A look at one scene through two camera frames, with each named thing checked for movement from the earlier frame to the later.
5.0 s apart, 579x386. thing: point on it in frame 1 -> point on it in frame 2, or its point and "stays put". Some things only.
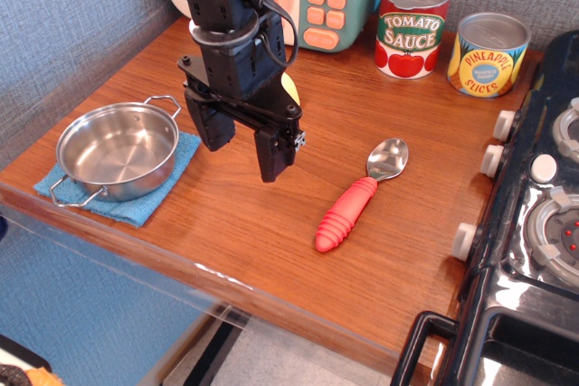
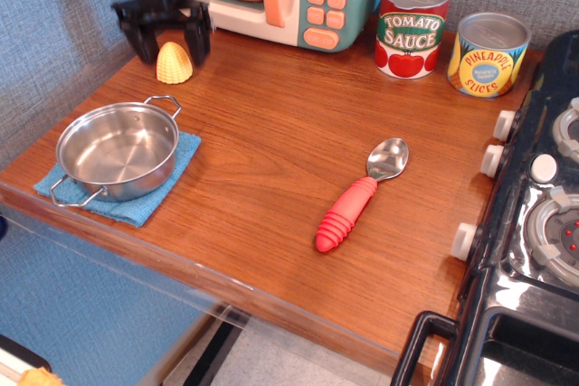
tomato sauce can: (411, 23) stays put
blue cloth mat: (135, 211) stays put
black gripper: (248, 78) -> (138, 17)
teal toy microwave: (337, 0) stays put
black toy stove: (517, 320) stays put
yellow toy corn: (289, 84) -> (173, 64)
